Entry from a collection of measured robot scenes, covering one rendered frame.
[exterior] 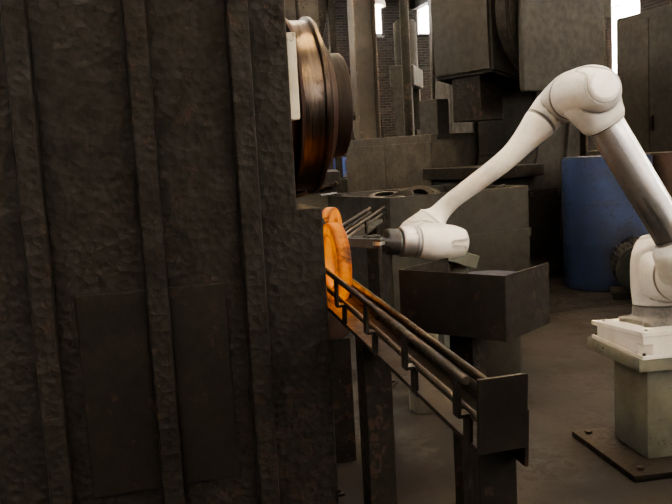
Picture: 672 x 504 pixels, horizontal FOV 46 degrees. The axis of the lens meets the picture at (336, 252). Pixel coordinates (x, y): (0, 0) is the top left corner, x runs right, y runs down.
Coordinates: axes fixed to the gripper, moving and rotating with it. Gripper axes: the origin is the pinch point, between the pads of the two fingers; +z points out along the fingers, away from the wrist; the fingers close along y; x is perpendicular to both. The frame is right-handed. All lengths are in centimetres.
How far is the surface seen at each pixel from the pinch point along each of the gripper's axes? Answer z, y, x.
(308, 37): 11, -16, 52
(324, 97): 8.4, -23.0, 37.2
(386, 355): 9, -76, -15
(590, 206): -239, 242, 3
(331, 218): -15, 56, 3
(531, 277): -28, -62, -2
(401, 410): -48, 66, -70
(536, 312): -31, -61, -10
